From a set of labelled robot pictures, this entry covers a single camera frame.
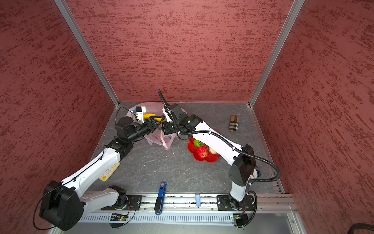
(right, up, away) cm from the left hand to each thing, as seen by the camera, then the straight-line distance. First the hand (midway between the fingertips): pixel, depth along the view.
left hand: (163, 121), depth 74 cm
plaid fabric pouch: (+46, -3, +29) cm, 55 cm away
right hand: (0, -5, +2) cm, 5 cm away
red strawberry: (+22, -19, +13) cm, 32 cm away
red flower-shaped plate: (+16, -19, +18) cm, 31 cm away
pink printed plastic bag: (-9, -11, +25) cm, 29 cm away
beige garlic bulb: (+29, -19, +15) cm, 37 cm away
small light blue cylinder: (+19, -40, -2) cm, 44 cm away
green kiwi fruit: (+19, -15, +16) cm, 29 cm away
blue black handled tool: (-2, -42, +1) cm, 42 cm away
